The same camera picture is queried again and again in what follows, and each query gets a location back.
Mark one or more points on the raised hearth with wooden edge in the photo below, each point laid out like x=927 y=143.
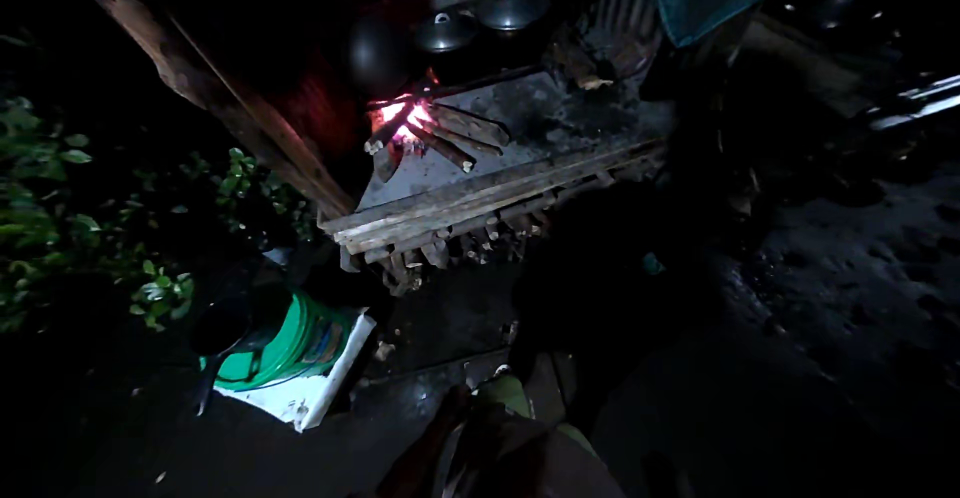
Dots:
x=457 y=209

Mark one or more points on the stack of cut branches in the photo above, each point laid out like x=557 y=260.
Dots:
x=435 y=250

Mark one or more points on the pile of burning firewood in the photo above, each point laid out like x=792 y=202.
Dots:
x=448 y=149

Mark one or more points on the fire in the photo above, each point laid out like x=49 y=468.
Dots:
x=418 y=115

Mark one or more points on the small teal scrap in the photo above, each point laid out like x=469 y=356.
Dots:
x=652 y=263

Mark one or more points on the thick brown wood log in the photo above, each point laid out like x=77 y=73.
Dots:
x=577 y=65

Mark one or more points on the metal pot with lid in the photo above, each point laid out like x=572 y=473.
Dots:
x=516 y=11
x=444 y=35

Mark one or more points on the round dark pot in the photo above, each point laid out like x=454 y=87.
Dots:
x=373 y=53

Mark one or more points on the green plastic bucket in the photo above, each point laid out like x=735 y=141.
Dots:
x=296 y=344

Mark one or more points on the person's legs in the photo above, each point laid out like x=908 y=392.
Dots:
x=544 y=449

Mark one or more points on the white rectangular slab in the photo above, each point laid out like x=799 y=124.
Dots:
x=319 y=397

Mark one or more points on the dark metal pot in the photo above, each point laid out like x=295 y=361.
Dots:
x=835 y=14

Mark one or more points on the green leafy plants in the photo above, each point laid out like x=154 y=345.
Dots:
x=34 y=205

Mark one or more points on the rough wooden post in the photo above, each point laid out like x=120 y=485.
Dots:
x=199 y=89

